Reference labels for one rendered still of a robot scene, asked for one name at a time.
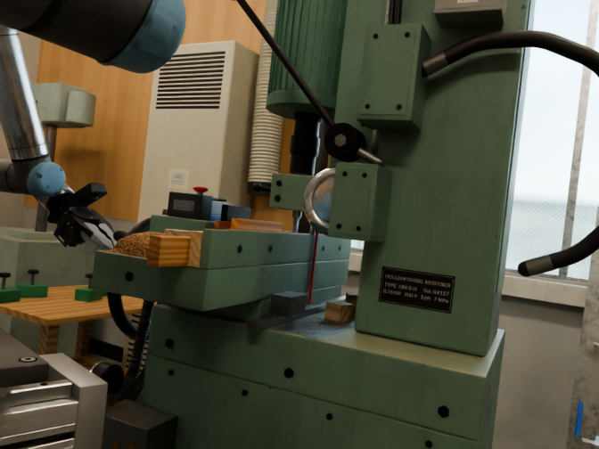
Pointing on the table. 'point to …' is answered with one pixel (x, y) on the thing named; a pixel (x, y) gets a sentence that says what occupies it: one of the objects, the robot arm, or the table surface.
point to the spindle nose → (305, 143)
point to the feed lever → (336, 140)
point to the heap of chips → (135, 244)
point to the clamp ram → (233, 213)
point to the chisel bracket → (289, 192)
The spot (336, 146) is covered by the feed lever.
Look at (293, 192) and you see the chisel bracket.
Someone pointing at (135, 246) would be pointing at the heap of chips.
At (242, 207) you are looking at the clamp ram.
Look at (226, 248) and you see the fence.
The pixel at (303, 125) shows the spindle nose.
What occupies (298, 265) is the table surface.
